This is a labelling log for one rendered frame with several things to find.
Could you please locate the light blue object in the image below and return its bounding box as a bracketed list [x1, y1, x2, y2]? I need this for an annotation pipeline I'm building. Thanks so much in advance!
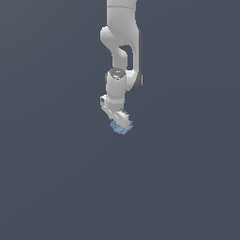
[110, 119, 135, 136]

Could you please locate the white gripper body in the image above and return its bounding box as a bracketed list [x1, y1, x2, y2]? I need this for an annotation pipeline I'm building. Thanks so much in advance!
[99, 95, 130, 128]

